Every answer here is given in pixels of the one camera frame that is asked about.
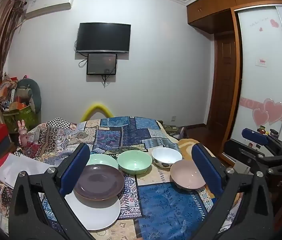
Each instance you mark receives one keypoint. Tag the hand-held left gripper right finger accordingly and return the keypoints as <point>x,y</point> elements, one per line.
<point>205,170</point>

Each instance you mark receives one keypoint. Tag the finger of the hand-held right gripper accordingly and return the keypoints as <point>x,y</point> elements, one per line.
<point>254,135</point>
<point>240,152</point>

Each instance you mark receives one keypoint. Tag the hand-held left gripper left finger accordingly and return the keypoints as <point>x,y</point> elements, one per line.
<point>76,170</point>

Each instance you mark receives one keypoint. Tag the pink bowl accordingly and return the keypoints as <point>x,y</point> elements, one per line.
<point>185,175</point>

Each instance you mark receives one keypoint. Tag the purple plate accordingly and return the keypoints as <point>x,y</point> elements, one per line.
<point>98,180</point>

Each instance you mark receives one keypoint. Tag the light green plate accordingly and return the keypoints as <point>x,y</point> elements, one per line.
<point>101,159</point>

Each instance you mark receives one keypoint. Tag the white patterned bowl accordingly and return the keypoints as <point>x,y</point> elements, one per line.
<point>167,155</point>

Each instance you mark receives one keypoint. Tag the white plate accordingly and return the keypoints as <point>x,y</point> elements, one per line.
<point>93,215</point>

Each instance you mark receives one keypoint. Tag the light green bowl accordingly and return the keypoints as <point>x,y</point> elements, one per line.
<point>134,161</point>

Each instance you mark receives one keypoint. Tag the pink heart decals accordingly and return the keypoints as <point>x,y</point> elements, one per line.
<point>274,111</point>

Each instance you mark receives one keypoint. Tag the tan and green blanket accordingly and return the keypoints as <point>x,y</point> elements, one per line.
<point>185,145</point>

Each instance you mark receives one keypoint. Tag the white sliding wardrobe door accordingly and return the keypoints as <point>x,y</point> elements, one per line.
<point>263,85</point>

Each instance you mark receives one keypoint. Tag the dark patterned cushion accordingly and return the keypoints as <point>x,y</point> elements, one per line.
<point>172,128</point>

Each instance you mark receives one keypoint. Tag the patchwork printed blanket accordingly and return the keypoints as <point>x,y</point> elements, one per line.
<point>166,210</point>

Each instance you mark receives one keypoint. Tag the white cloth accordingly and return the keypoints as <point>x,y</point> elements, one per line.
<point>18,170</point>

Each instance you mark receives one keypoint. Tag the dark wooden door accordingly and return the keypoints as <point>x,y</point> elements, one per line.
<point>224,85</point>

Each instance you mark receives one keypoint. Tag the pink rabbit toy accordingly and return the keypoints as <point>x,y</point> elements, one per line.
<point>23,135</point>

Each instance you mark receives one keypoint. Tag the yellow curved tube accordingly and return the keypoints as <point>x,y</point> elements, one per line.
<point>97,106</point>

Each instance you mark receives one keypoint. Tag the green box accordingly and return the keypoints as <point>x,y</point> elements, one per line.
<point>23,118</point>

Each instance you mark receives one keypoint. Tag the small white label sticker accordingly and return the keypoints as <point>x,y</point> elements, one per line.
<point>261,62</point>

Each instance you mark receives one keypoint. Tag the grey green pillow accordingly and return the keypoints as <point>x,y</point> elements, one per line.
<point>36,92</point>

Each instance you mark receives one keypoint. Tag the pile of bags and boxes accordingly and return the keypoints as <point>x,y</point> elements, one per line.
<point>7,92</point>

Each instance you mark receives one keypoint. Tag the wooden overhead cabinet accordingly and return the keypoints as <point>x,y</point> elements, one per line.
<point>218,5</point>

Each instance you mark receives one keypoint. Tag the white air conditioner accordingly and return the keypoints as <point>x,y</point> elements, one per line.
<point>48,3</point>

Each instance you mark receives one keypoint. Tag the small black wall monitor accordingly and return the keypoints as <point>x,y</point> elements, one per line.
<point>101,63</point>

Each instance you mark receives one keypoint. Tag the black wall television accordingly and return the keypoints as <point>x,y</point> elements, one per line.
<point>103,37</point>

